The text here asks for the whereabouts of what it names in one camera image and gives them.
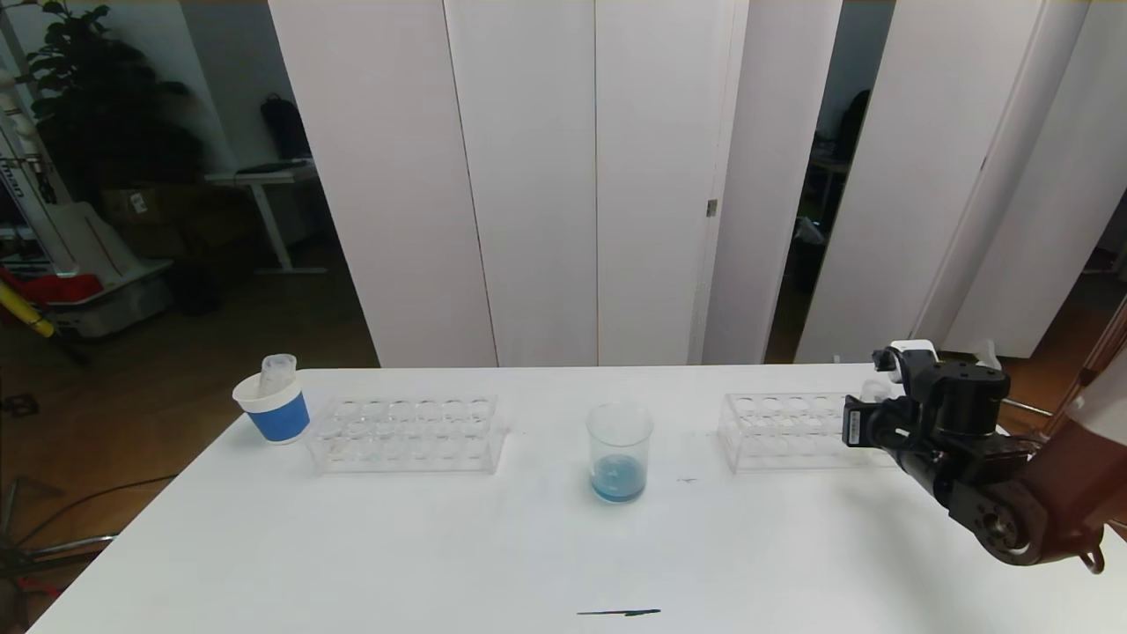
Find clear plastic beaker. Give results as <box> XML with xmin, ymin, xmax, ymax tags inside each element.
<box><xmin>586</xmin><ymin>402</ymin><xmax>653</xmax><ymax>505</ymax></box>

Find clear acrylic tube rack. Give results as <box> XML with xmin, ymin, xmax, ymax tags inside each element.
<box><xmin>308</xmin><ymin>393</ymin><xmax>512</xmax><ymax>475</ymax></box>
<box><xmin>717</xmin><ymin>391</ymin><xmax>881</xmax><ymax>472</ymax></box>

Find yellow tube object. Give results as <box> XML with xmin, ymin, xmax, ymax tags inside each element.
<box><xmin>0</xmin><ymin>282</ymin><xmax>58</xmax><ymax>340</ymax></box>

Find dark bin with white bag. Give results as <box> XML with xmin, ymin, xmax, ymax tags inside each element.
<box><xmin>788</xmin><ymin>218</ymin><xmax>829</xmax><ymax>300</ymax></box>

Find blue white paper cup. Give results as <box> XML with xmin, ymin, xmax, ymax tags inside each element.
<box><xmin>232</xmin><ymin>370</ymin><xmax>311</xmax><ymax>446</ymax></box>

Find white standing desk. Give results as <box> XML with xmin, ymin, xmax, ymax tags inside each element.
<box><xmin>207</xmin><ymin>164</ymin><xmax>328</xmax><ymax>276</ymax></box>

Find black backpack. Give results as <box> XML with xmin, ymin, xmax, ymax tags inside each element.
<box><xmin>261</xmin><ymin>95</ymin><xmax>315</xmax><ymax>162</ymax></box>

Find brown cardboard box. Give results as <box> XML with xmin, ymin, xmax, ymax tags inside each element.
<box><xmin>104</xmin><ymin>185</ymin><xmax>190</xmax><ymax>230</ymax></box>

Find white machine with base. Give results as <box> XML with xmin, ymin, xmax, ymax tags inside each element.
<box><xmin>0</xmin><ymin>70</ymin><xmax>173</xmax><ymax>340</ymax></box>

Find red flat object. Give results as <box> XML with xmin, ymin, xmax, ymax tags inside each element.
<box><xmin>0</xmin><ymin>269</ymin><xmax>105</xmax><ymax>307</ymax></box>

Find dark green potted plant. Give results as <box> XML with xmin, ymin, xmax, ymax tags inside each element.
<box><xmin>9</xmin><ymin>2</ymin><xmax>208</xmax><ymax>208</ymax></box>

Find metal tripod legs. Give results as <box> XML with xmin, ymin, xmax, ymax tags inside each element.
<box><xmin>0</xmin><ymin>480</ymin><xmax>120</xmax><ymax>600</ymax></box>

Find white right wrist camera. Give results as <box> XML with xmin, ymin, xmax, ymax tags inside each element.
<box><xmin>889</xmin><ymin>340</ymin><xmax>937</xmax><ymax>384</ymax></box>

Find black floor cable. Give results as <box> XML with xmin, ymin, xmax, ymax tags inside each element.
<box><xmin>18</xmin><ymin>475</ymin><xmax>181</xmax><ymax>547</ymax></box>

